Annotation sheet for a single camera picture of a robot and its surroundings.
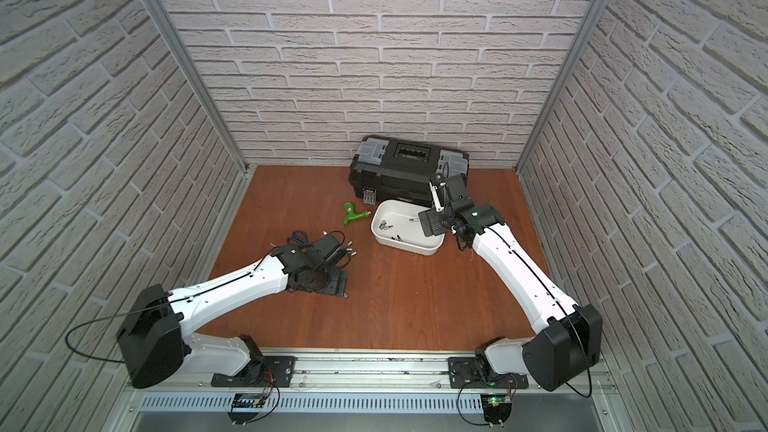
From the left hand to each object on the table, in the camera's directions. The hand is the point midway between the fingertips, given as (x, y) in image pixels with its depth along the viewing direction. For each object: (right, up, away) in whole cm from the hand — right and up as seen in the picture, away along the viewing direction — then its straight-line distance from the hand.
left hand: (337, 281), depth 82 cm
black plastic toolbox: (+14, +33, +14) cm, 38 cm away
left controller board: (-20, -27, -9) cm, 35 cm away
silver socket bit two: (+23, +16, +22) cm, 35 cm away
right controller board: (+41, -27, -12) cm, 50 cm away
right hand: (+31, +19, -1) cm, 36 cm away
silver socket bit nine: (+12, +14, +20) cm, 27 cm away
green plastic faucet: (+1, +17, +21) cm, 27 cm away
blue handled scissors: (-16, +10, +17) cm, 26 cm away
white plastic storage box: (+18, +14, +22) cm, 31 cm away
